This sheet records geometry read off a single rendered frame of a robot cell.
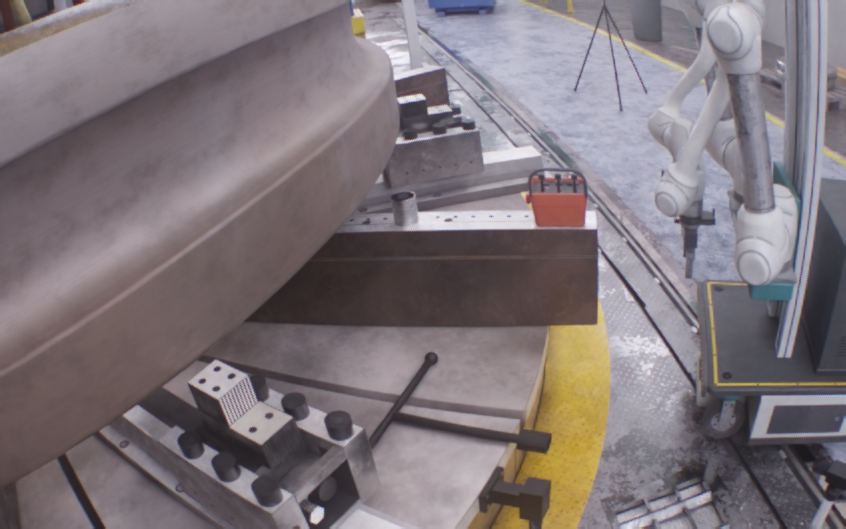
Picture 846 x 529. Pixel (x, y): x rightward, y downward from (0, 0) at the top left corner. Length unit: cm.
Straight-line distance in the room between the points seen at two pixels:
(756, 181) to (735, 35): 40
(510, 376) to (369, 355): 50
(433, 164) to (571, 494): 173
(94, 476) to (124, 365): 89
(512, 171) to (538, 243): 120
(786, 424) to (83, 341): 217
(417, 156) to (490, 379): 132
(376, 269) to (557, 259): 61
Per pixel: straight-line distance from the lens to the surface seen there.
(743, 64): 164
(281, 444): 156
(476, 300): 247
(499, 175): 348
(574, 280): 240
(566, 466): 239
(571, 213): 229
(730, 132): 251
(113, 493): 225
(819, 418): 242
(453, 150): 329
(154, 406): 202
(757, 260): 174
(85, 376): 150
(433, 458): 203
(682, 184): 184
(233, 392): 157
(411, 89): 450
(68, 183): 153
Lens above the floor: 174
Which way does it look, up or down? 30 degrees down
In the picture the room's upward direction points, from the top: 8 degrees counter-clockwise
